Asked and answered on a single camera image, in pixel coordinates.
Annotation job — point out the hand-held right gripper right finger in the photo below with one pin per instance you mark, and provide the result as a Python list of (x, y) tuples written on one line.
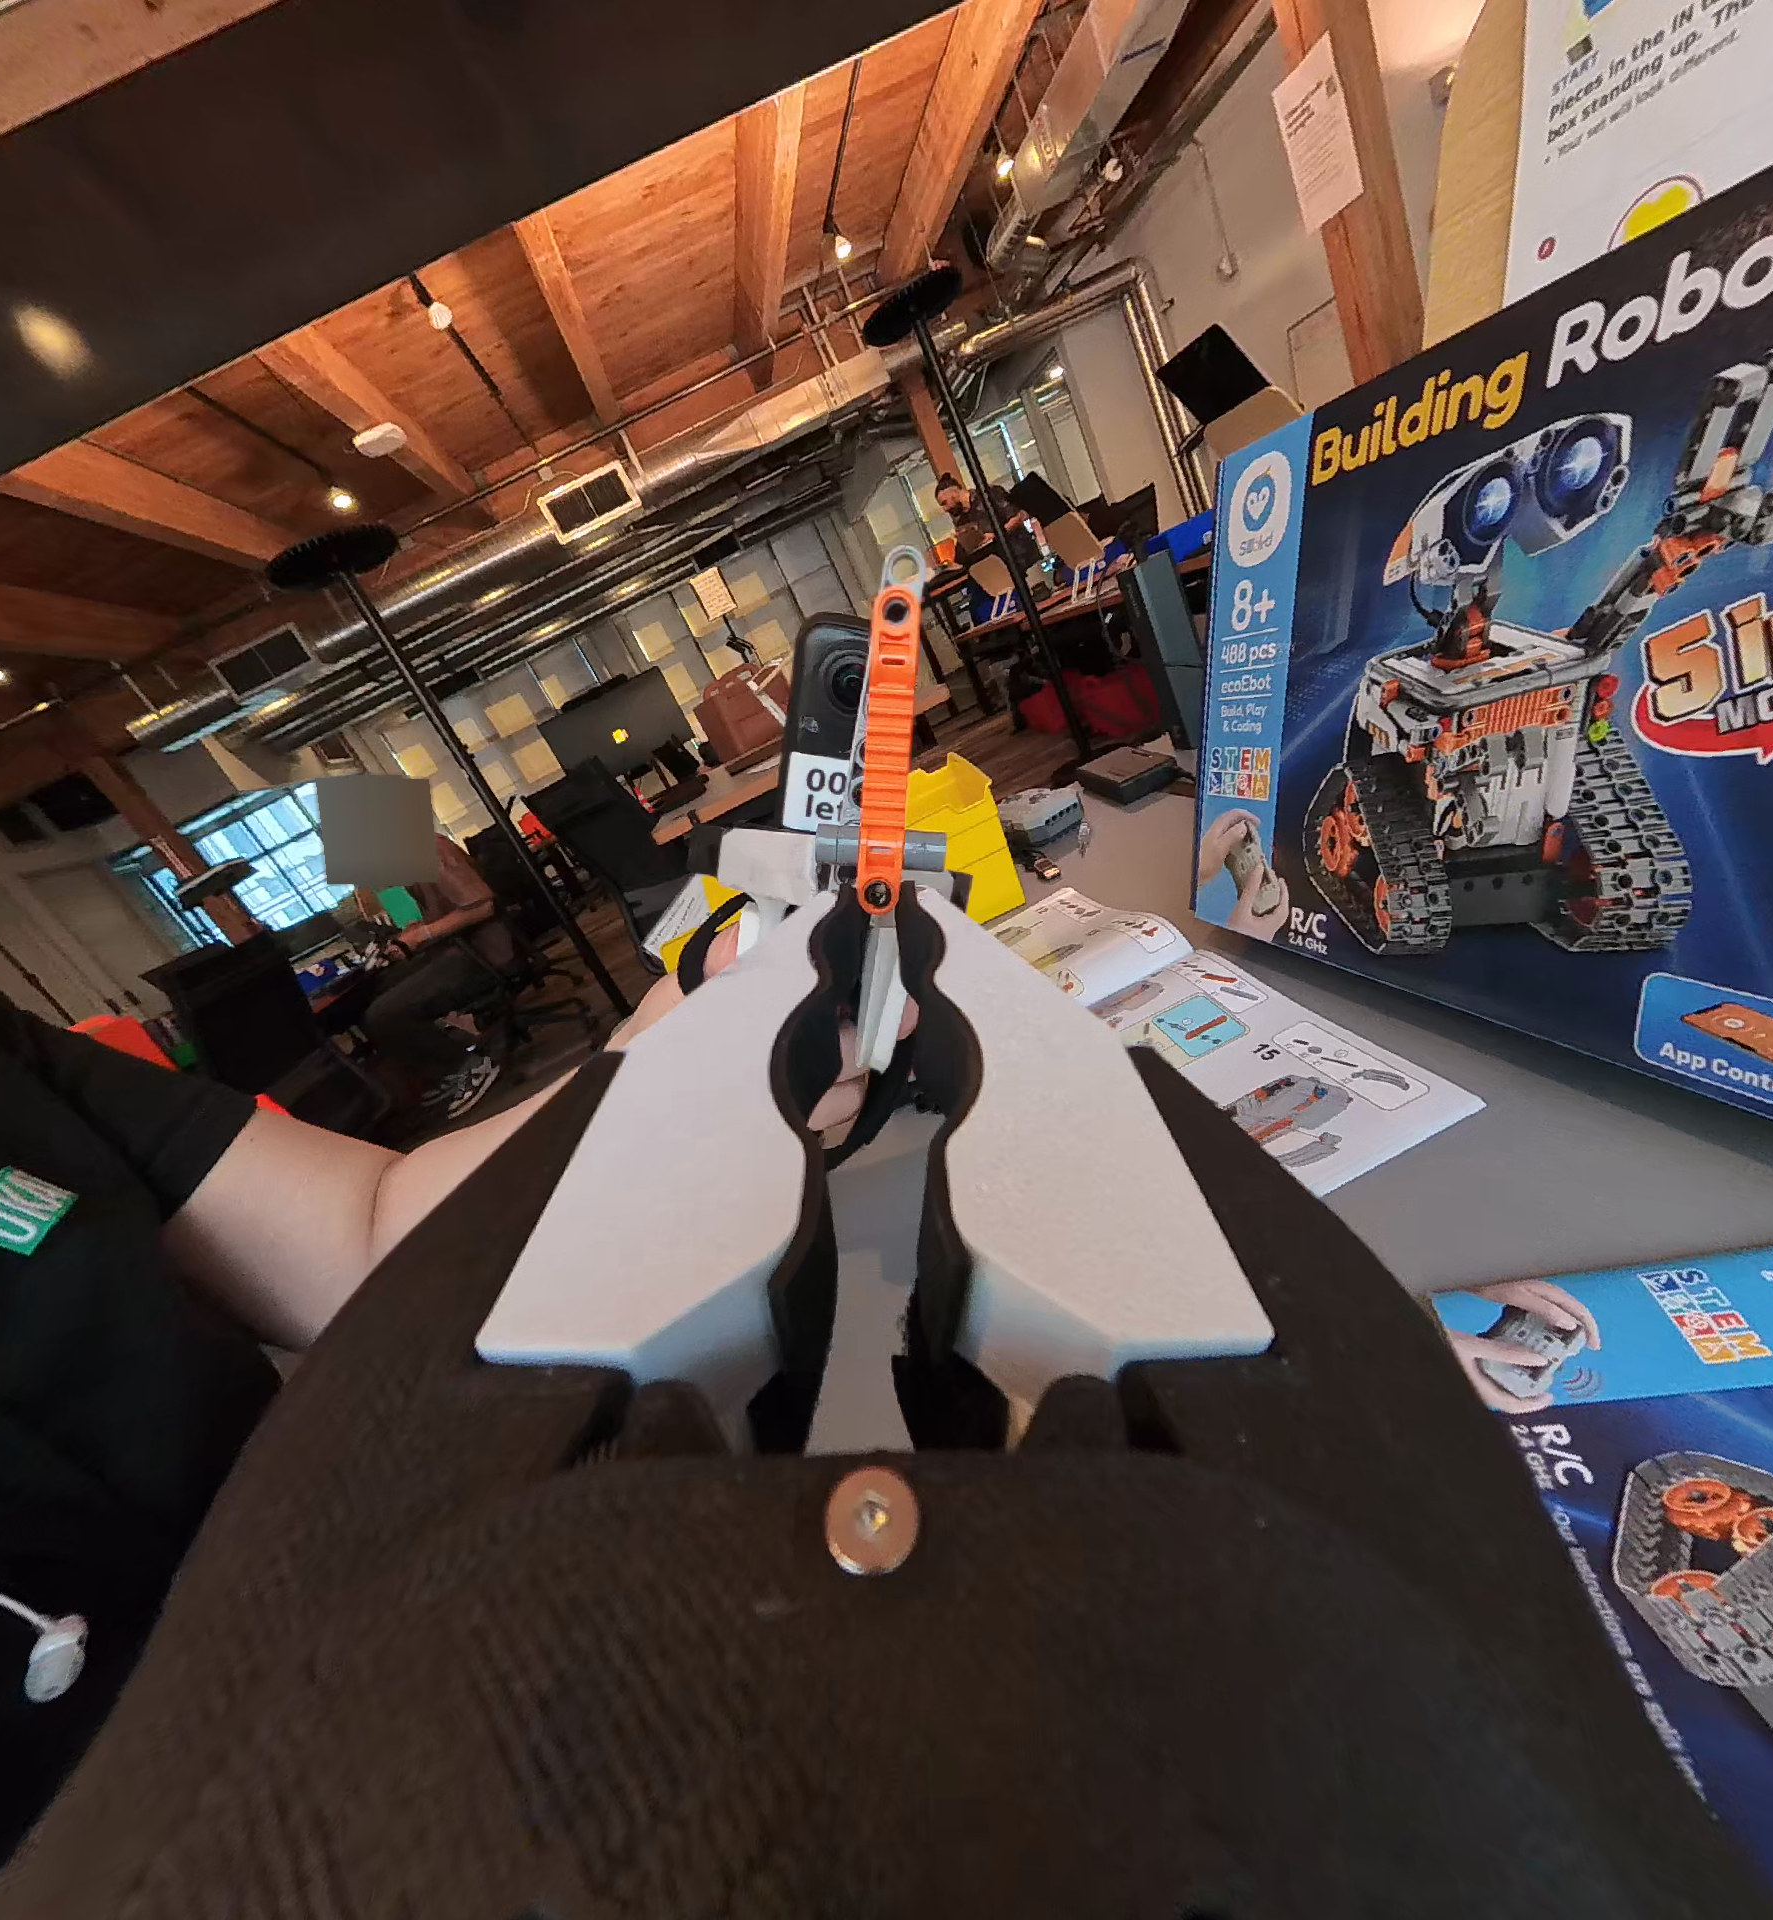
[(1112, 1217)]

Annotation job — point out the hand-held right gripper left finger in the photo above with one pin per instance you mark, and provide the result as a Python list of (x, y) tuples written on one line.
[(647, 1217)]

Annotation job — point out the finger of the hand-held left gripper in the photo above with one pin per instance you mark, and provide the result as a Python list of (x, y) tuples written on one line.
[(774, 870), (938, 888)]

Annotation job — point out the orange toothed rack piece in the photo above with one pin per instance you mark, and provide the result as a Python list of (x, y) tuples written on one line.
[(887, 751)]

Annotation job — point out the grey desk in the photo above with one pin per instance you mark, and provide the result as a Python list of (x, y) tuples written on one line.
[(1576, 1186)]

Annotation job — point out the person's left hand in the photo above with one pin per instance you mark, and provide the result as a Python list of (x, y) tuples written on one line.
[(833, 1103)]

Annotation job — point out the yellow plastic bin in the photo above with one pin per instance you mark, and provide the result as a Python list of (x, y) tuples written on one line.
[(961, 825)]

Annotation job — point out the grey motor unit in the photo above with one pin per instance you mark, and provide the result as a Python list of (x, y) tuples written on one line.
[(1040, 818)]

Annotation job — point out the black office chair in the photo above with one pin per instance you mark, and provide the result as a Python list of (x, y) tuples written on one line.
[(602, 841), (256, 1021)]

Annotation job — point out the black monitor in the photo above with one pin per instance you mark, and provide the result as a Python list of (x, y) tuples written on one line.
[(609, 720)]

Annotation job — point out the black power adapter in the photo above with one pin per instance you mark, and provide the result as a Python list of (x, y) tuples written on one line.
[(1126, 773)]

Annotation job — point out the open instruction booklet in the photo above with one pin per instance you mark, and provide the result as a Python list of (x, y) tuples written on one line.
[(1278, 1051)]

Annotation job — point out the red bag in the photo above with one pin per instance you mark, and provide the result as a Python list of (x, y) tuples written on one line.
[(1112, 698)]

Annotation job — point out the wooden table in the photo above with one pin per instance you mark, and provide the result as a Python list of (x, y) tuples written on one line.
[(1066, 602)]

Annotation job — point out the dark teal device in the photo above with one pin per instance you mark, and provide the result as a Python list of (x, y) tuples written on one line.
[(1164, 647)]

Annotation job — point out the black pole stand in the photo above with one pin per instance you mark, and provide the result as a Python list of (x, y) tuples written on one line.
[(910, 307), (327, 552)]

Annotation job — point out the blue robot kit box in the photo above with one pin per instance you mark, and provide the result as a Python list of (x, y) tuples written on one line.
[(1501, 674)]

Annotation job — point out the blue manual booklet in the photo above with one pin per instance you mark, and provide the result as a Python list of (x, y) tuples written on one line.
[(1696, 1501)]

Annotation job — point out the paper notice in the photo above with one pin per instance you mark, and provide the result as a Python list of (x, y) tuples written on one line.
[(1310, 128)]

